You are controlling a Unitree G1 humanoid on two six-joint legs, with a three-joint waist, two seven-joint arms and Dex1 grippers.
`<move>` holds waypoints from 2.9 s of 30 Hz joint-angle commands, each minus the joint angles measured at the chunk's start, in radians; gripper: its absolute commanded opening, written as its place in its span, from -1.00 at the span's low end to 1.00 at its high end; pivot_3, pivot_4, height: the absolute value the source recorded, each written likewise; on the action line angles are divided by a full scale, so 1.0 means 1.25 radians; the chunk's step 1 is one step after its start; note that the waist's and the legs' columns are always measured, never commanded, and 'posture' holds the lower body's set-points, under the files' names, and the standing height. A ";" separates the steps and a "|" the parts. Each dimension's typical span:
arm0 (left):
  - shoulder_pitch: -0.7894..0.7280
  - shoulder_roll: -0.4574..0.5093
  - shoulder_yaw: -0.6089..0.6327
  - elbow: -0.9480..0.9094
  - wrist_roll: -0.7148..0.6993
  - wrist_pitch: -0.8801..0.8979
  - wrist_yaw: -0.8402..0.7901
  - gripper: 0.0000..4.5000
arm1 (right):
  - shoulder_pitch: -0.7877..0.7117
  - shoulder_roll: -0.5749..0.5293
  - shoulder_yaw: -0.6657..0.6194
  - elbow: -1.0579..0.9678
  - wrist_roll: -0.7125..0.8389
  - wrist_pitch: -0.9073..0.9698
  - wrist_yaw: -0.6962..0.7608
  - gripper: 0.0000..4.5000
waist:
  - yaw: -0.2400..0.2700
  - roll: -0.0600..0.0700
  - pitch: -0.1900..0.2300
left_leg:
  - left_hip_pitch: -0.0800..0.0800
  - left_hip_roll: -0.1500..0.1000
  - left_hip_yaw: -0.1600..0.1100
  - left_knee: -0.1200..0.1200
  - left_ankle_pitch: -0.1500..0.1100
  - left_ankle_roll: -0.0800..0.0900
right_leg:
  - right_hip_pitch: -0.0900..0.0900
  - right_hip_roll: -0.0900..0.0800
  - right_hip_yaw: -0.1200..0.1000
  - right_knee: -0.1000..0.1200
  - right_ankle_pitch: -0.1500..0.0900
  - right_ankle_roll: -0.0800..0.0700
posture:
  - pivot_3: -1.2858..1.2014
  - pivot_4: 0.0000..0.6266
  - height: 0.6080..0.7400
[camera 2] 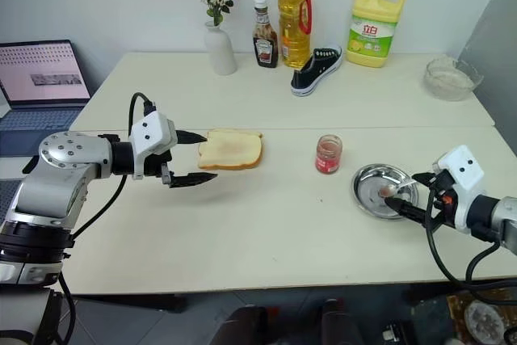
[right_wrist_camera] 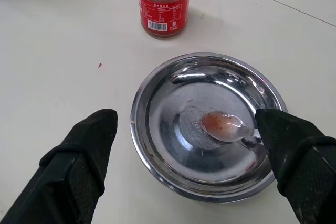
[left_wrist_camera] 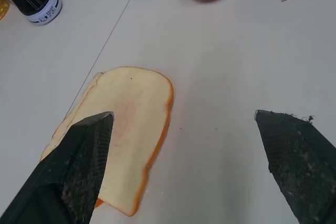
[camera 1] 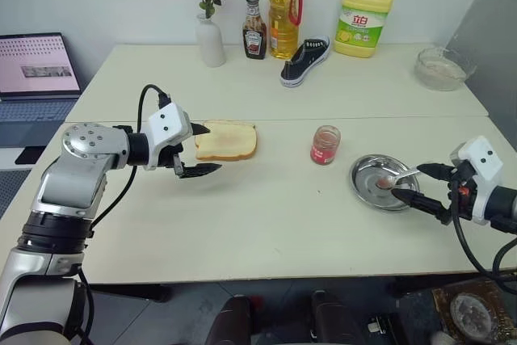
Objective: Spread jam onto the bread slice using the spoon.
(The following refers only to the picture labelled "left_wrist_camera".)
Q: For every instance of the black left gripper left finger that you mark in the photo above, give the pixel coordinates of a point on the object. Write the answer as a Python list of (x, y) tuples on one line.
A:
[(65, 171)]

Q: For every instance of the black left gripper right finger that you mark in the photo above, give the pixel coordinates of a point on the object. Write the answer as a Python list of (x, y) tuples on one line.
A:
[(296, 161)]

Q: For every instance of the white bread slice orange crust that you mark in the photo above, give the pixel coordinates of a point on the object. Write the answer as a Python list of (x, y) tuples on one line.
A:
[(139, 129)]

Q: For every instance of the yellow translucent object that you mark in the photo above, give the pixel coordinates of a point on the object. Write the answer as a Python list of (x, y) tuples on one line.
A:
[(3, 9)]

